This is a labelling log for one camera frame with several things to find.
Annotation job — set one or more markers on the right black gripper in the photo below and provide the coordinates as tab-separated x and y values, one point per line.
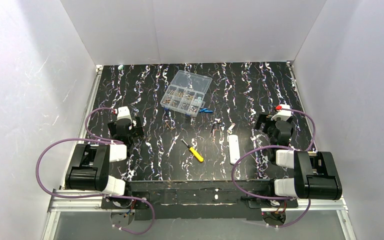
262	122

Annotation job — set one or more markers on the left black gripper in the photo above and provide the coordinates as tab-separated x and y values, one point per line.
136	127

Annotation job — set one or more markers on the white remote control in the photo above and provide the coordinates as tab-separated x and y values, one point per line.
234	149

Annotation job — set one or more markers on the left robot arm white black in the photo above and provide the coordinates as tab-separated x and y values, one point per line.
89	167

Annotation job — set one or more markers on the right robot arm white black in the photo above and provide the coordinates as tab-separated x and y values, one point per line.
315	175

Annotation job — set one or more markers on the clear plastic parts organizer box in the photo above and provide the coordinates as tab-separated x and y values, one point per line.
186	92

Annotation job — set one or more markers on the blue battery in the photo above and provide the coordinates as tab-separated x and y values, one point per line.
205	110

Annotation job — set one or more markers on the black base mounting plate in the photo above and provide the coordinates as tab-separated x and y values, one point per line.
207	199

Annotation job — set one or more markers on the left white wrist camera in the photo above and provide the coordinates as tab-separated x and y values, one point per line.
123	113

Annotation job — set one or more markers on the yellow handled screwdriver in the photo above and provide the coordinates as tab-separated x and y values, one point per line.
193	151

